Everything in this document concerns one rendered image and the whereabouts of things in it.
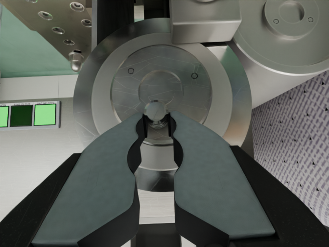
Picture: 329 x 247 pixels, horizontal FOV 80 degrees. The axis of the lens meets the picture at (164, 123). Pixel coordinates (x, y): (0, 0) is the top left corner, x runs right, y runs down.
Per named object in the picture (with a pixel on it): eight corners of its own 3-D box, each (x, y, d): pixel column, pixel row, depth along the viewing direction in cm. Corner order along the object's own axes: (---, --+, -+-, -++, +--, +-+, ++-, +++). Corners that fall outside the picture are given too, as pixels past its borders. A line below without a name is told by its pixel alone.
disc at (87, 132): (242, 12, 17) (262, 188, 15) (240, 16, 18) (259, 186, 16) (74, 21, 17) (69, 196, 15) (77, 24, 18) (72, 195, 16)
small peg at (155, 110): (163, 126, 11) (140, 119, 11) (164, 132, 14) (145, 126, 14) (171, 103, 11) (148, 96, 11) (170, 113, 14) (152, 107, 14)
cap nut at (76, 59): (80, 51, 50) (80, 68, 50) (86, 58, 54) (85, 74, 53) (65, 52, 50) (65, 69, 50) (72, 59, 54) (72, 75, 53)
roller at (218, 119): (226, 28, 17) (240, 167, 15) (190, 104, 42) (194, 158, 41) (91, 35, 17) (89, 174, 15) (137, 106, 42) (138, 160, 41)
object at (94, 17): (97, -108, 21) (96, 57, 18) (134, 30, 44) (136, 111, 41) (93, -108, 21) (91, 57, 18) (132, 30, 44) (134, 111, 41)
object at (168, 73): (215, 46, 15) (210, 147, 14) (209, 59, 17) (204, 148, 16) (115, 39, 15) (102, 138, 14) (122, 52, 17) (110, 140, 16)
